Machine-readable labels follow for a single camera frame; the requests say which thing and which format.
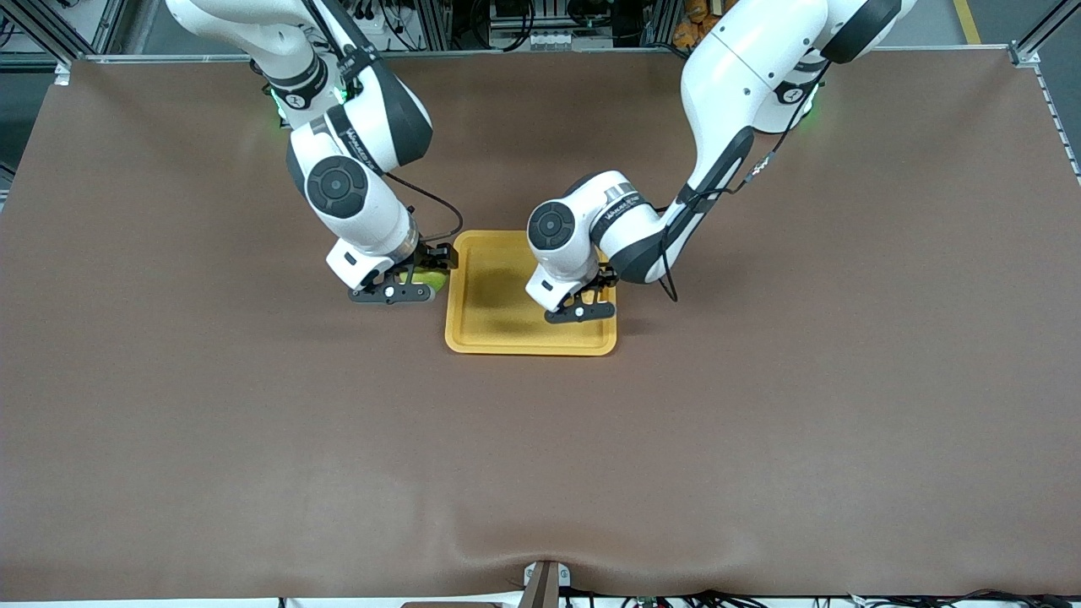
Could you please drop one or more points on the silver corner bracket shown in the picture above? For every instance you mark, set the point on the silver corner bracket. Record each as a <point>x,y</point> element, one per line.
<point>1024,56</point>

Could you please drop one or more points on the aluminium frame post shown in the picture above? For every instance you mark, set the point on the aluminium frame post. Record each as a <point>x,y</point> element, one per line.
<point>657,24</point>
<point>437,25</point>

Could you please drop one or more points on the long silver table edge rail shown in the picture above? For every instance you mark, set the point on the long silver table edge rail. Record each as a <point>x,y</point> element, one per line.
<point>549,52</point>

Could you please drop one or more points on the green apple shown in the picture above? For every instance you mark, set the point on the green apple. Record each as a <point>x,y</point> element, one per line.
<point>432,279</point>

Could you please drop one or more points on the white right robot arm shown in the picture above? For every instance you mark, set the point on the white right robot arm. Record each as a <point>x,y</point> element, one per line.
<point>363,211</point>

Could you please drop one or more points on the yellow plastic tray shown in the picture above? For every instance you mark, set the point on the yellow plastic tray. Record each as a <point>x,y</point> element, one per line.
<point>498,312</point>

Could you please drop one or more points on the brown post with metal clamp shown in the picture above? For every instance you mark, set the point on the brown post with metal clamp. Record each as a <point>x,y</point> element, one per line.
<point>545,587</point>

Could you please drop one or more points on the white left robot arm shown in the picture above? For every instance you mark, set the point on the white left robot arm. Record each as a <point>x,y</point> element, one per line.
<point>743,76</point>

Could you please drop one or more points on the brown table mat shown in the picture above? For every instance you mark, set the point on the brown table mat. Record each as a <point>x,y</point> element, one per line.
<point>540,464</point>

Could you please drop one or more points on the pile of orange toy food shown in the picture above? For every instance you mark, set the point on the pile of orange toy food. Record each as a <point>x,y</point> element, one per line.
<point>688,34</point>

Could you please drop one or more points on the white power strip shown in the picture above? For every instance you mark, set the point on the white power strip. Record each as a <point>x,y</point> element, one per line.
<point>387,24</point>

